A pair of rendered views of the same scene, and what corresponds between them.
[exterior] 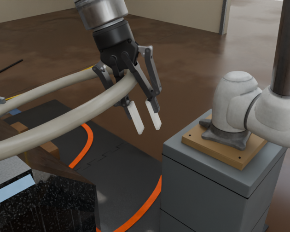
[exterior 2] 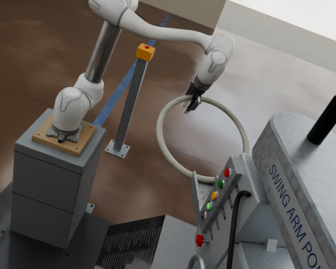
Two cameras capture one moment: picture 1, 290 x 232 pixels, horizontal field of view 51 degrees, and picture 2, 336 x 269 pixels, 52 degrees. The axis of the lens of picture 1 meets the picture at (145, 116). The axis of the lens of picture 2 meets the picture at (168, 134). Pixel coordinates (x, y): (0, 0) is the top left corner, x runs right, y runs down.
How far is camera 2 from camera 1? 2.14 m
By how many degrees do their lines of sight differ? 101
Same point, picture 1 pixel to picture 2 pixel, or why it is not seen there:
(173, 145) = (84, 160)
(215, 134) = (76, 133)
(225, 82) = (79, 100)
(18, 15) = not seen: outside the picture
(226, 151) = (86, 132)
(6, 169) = (175, 227)
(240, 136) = not seen: hidden behind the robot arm
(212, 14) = not seen: outside the picture
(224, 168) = (96, 137)
